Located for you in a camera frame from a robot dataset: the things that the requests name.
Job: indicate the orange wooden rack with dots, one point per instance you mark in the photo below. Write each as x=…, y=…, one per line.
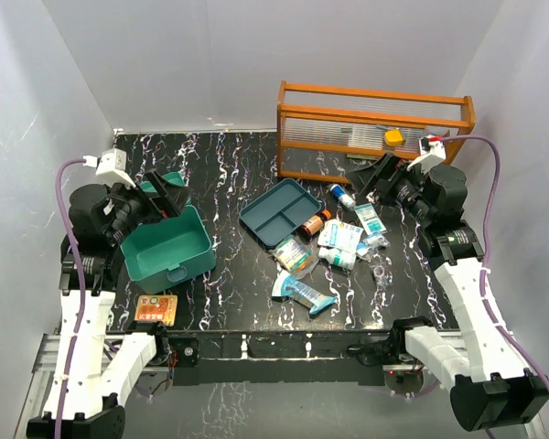
x=322, y=130

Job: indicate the long blue white packet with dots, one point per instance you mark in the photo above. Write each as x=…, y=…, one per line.
x=287, y=286

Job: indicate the clear tape roll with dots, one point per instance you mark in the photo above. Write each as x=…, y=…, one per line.
x=380, y=275

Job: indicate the brown medicine bottle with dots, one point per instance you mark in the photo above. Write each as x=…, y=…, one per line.
x=311, y=227

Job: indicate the clear plastic wrapped vial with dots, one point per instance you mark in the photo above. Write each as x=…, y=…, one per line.
x=371, y=245

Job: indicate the blue divided tray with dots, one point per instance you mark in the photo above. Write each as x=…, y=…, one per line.
x=279, y=212

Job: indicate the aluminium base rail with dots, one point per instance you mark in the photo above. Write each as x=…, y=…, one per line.
x=193, y=358

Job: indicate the blue white spray bottle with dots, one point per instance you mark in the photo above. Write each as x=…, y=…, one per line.
x=343, y=198

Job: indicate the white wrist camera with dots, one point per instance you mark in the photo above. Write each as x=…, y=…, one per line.
x=432, y=152
x=110, y=168

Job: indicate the yellow small box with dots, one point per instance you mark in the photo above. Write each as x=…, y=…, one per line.
x=393, y=138

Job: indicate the white green bottle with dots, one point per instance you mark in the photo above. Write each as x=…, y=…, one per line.
x=342, y=259

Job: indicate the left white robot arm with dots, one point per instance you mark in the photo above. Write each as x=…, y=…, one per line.
x=87, y=329

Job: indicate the small green white sachet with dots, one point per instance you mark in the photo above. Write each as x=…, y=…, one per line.
x=369, y=219

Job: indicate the orange card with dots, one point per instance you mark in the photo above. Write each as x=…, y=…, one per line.
x=157, y=308

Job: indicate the white blue gauze packet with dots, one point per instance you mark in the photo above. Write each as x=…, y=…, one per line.
x=340, y=235

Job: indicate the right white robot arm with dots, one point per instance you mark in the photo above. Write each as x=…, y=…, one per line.
x=466, y=311

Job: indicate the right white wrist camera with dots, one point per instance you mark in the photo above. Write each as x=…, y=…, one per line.
x=432, y=152

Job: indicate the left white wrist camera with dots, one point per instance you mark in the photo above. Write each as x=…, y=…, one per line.
x=110, y=168

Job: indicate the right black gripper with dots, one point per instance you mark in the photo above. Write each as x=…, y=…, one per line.
x=365, y=179

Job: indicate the teal medicine kit box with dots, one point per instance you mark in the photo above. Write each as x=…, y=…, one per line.
x=162, y=255

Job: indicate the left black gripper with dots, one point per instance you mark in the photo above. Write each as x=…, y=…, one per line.
x=163, y=205

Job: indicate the cotton swab pack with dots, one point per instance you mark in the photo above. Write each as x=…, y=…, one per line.
x=295, y=257

